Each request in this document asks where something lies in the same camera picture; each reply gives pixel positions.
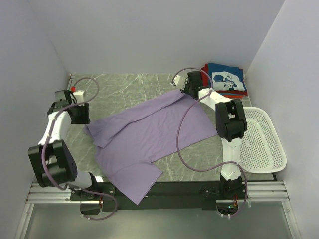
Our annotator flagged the purple t shirt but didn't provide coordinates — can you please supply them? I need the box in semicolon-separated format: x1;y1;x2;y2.
84;90;217;204

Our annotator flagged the aluminium front rail frame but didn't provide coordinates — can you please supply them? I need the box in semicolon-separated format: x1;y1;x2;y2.
15;181;301;239

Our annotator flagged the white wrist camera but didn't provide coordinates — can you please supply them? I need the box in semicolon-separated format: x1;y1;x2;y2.
70;86;85;103
171;75;188;90

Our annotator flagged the red folded t shirt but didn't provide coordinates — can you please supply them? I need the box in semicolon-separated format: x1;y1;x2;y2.
200;63;248;96

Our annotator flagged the blue printed folded t shirt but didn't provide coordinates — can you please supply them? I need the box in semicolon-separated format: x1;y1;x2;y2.
207;62;247;92

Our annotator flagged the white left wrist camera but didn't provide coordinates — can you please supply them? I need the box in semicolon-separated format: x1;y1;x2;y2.
70;86;85;103

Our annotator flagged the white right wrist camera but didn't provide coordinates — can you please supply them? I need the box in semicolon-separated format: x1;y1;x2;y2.
171;75;188;90

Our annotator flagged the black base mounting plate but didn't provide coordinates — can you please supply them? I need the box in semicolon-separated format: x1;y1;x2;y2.
69;182;249;215

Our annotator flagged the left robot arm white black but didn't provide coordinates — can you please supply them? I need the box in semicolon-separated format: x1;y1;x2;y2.
28;88;100;200

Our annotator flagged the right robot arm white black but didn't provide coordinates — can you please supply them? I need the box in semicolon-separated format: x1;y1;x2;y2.
173;70;247;199

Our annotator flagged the orange folded t shirt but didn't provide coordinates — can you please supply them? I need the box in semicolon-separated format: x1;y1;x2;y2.
219;93;244;98

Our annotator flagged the white perforated plastic basket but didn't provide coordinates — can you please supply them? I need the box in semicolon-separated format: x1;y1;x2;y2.
240;107;287;174

